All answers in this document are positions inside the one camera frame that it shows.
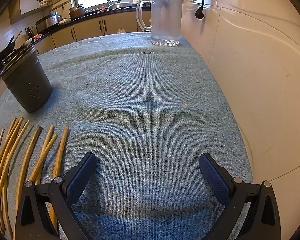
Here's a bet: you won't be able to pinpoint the black wok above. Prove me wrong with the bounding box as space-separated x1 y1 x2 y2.
0 35 17 63

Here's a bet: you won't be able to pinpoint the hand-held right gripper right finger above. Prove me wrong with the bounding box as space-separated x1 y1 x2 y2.
199 152 282 240

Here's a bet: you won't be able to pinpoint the clear glass mug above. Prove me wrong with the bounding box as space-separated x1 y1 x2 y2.
136 0 184 47

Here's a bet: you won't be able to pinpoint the black kitchen countertop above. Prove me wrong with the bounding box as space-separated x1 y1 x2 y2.
0 6 152 90

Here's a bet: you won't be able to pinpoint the silver rice cooker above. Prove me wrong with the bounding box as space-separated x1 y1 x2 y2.
36 12 59 32

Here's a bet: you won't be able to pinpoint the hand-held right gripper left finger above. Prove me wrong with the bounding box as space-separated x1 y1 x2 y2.
14 152 97 240

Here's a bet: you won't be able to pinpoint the beige lower kitchen cabinets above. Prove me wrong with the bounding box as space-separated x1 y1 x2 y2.
35 11 152 55

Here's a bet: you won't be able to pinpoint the blue-grey tablecloth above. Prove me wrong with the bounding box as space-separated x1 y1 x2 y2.
0 32 253 240

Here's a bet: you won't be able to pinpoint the brown clay pot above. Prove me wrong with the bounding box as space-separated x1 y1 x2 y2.
69 4 86 19

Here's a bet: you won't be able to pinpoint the dark grey chopstick holder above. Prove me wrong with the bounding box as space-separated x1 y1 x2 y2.
0 44 52 114

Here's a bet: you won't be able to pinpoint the black cable with plug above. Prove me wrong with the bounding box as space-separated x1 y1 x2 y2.
195 0 207 20

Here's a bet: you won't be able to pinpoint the steel pot lid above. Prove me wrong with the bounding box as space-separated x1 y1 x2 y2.
107 0 133 9

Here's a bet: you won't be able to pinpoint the bunch of wooden chopsticks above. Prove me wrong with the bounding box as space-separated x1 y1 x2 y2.
0 116 70 240

